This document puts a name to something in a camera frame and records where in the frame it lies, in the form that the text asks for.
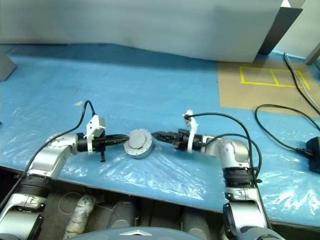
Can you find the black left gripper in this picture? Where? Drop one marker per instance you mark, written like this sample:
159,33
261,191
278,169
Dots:
100,143

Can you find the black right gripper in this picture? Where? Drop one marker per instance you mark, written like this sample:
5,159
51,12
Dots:
183,141

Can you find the round grey motor lid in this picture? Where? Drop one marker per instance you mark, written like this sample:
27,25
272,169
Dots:
138,140

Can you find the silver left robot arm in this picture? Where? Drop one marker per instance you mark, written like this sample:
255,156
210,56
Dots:
47,160

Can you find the small white paper scrap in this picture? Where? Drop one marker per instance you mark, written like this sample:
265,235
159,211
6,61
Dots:
79,103

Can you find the blue plastic table sheet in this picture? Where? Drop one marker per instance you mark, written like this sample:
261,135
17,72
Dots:
175,82

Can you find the dark rounded shape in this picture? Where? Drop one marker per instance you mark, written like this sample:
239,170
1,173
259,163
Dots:
122,215

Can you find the brown cardboard sheet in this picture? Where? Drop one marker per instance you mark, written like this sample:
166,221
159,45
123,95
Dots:
232,95

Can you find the white wrapped bundle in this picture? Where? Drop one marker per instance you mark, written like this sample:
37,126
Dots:
80,215

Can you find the grey robot torso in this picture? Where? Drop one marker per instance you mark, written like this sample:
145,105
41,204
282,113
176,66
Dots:
142,233

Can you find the yellow tape rectangle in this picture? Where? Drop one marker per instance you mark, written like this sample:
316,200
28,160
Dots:
265,84

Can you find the white backdrop board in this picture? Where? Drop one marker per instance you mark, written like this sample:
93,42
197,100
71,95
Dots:
125,20

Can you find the grey wedge block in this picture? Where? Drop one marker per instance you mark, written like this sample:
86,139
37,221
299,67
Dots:
6,67

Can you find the black power adapter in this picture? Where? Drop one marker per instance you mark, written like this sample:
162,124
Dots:
315,155

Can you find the dark grey upright panel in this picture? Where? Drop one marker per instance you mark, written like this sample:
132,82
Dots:
280,30

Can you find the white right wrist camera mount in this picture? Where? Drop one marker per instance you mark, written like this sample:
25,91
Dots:
191,143

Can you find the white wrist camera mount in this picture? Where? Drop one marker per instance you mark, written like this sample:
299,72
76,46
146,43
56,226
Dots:
96,123
191,143

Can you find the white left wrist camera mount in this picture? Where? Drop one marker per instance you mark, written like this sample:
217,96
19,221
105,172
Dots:
96,123

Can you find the grey metal post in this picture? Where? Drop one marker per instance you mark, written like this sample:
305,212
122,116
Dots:
313,55

